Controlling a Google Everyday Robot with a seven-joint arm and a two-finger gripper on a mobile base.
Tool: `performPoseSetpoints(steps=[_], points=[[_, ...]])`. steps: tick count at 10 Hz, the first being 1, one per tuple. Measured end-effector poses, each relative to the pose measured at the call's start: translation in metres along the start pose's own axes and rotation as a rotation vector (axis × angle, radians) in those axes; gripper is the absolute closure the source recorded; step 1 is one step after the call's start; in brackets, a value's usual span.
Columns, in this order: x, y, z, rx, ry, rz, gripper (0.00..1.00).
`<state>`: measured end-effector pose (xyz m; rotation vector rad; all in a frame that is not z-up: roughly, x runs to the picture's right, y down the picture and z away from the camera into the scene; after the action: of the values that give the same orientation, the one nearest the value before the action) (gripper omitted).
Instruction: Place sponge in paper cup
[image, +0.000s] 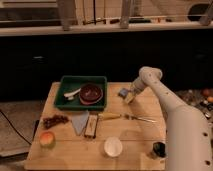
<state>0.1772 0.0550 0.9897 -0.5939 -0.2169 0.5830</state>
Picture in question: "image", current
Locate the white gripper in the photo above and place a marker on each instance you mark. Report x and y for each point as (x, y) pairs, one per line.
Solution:
(136, 87)

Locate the blue sponge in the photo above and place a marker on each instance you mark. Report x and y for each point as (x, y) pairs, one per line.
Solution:
(123, 93)

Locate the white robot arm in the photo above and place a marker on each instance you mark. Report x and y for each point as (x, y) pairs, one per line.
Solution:
(188, 136)

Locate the white paper cup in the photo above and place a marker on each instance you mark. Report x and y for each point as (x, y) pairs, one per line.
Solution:
(113, 147)

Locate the dark green cup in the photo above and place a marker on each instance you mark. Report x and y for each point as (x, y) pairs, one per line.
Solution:
(159, 149)

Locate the dark red bowl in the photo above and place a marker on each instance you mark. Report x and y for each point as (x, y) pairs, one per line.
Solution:
(90, 94)

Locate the light blue triangular cloth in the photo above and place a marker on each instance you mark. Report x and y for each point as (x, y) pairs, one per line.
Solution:
(79, 121)

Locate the white brush in tray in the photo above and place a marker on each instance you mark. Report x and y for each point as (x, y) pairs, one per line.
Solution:
(70, 95)

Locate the green plastic tray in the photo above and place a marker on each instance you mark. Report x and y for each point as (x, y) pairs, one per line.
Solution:
(72, 83)

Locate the bunch of dark grapes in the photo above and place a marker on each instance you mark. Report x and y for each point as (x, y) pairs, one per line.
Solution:
(49, 122)

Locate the orange peach fruit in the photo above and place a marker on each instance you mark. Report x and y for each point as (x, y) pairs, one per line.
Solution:
(47, 139)

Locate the wooden handled fork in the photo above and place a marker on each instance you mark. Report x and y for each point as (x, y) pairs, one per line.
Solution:
(106, 115)

